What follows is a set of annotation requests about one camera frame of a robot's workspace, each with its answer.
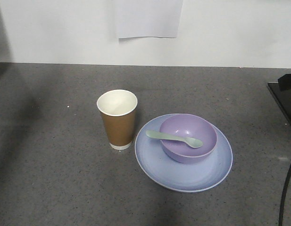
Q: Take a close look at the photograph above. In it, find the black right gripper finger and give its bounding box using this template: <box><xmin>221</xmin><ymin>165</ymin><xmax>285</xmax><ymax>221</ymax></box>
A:
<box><xmin>278</xmin><ymin>73</ymin><xmax>291</xmax><ymax>91</ymax></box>

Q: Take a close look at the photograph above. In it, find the purple plastic bowl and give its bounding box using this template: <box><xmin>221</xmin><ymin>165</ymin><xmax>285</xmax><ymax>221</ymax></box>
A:
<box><xmin>159</xmin><ymin>113</ymin><xmax>217</xmax><ymax>164</ymax></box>

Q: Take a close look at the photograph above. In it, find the pale green plastic spoon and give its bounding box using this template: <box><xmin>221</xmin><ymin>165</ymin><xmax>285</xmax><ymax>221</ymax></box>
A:
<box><xmin>145</xmin><ymin>130</ymin><xmax>203</xmax><ymax>148</ymax></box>

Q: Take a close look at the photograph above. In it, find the brown paper cup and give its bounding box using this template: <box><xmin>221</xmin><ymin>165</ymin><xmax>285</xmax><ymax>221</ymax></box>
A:
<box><xmin>97</xmin><ymin>89</ymin><xmax>138</xmax><ymax>151</ymax></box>

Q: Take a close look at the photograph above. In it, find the light blue round plate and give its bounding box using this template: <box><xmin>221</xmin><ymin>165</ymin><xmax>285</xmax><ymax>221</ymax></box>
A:
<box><xmin>135</xmin><ymin>114</ymin><xmax>233</xmax><ymax>193</ymax></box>

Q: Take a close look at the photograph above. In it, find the black gas stove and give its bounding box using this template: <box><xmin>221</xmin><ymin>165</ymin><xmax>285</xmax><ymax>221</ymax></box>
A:
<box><xmin>267</xmin><ymin>82</ymin><xmax>291</xmax><ymax>125</ymax></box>

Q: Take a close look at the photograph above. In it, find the white paper sheet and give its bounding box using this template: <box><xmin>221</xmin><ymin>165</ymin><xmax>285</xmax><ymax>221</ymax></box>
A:
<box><xmin>114</xmin><ymin>0</ymin><xmax>183</xmax><ymax>39</ymax></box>

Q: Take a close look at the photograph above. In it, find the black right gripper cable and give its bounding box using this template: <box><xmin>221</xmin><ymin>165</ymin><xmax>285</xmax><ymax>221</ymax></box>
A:
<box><xmin>278</xmin><ymin>148</ymin><xmax>291</xmax><ymax>226</ymax></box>

